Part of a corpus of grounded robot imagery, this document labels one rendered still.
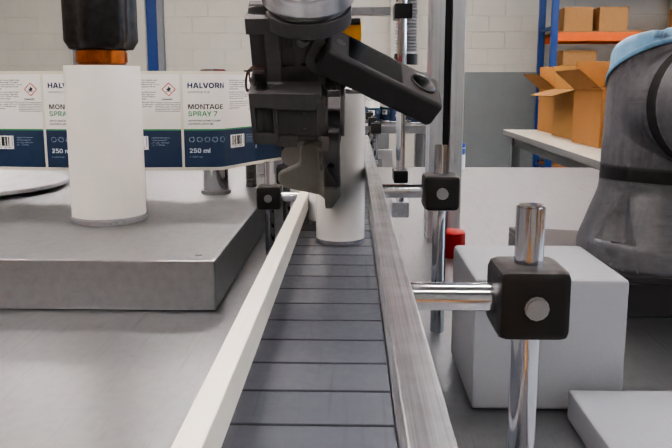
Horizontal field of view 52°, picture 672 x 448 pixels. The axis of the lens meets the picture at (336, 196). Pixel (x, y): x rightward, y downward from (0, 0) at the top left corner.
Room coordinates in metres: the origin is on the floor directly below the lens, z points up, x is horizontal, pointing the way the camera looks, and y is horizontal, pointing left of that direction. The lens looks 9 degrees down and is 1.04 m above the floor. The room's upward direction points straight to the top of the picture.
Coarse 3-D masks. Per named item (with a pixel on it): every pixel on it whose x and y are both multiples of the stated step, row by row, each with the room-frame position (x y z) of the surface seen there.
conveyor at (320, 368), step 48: (288, 288) 0.55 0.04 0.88; (336, 288) 0.55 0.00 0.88; (288, 336) 0.44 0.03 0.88; (336, 336) 0.44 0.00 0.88; (288, 384) 0.36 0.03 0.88; (336, 384) 0.36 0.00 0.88; (384, 384) 0.36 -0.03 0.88; (240, 432) 0.31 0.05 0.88; (288, 432) 0.31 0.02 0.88; (336, 432) 0.31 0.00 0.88; (384, 432) 0.31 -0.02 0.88
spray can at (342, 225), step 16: (352, 96) 0.70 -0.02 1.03; (352, 112) 0.70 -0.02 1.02; (352, 128) 0.70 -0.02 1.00; (352, 144) 0.70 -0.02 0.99; (352, 160) 0.70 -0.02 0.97; (352, 176) 0.70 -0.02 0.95; (352, 192) 0.70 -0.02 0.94; (320, 208) 0.71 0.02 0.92; (336, 208) 0.70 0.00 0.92; (352, 208) 0.70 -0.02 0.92; (320, 224) 0.71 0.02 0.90; (336, 224) 0.70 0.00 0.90; (352, 224) 0.70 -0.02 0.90; (320, 240) 0.71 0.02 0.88; (336, 240) 0.70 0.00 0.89; (352, 240) 0.70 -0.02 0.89
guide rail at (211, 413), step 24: (288, 216) 0.68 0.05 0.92; (288, 240) 0.57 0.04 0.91; (264, 264) 0.49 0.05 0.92; (264, 288) 0.43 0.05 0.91; (240, 312) 0.38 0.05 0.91; (264, 312) 0.41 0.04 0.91; (240, 336) 0.35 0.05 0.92; (216, 360) 0.31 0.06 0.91; (240, 360) 0.32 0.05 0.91; (216, 384) 0.29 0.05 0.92; (240, 384) 0.32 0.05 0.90; (192, 408) 0.26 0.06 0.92; (216, 408) 0.26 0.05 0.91; (192, 432) 0.24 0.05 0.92; (216, 432) 0.26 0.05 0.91
